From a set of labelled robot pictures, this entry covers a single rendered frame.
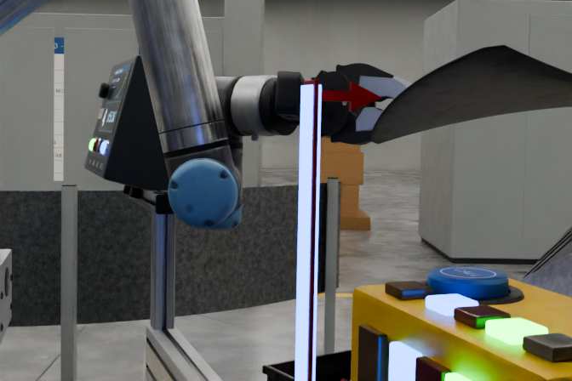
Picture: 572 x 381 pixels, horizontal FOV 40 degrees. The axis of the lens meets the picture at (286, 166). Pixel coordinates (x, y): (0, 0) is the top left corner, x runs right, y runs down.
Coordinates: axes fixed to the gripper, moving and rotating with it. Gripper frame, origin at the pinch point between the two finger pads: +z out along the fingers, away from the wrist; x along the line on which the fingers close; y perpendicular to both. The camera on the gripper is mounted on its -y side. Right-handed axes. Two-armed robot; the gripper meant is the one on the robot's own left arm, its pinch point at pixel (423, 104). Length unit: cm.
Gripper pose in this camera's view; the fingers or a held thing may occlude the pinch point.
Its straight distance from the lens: 85.3
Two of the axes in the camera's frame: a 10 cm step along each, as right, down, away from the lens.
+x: -0.8, 10.0, -0.4
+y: 5.4, 0.7, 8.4
